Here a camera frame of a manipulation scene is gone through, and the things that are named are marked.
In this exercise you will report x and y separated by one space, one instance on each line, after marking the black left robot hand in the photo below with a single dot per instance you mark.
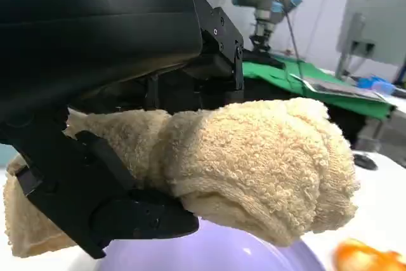
95 30

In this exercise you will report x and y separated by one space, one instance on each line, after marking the green cloth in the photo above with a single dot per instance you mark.
317 93

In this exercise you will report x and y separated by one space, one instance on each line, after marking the blue workshop item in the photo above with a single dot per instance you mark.
377 83

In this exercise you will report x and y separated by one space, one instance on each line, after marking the orange and white bread roll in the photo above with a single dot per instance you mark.
364 256

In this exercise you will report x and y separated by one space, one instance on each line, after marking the lilac plate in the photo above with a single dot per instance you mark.
206 252

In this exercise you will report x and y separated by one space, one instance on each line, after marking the beige towel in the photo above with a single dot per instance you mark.
253 163

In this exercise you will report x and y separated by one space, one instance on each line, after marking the grey monitor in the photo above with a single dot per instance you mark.
374 26

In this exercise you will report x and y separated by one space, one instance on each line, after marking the grey sheet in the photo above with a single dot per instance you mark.
336 88

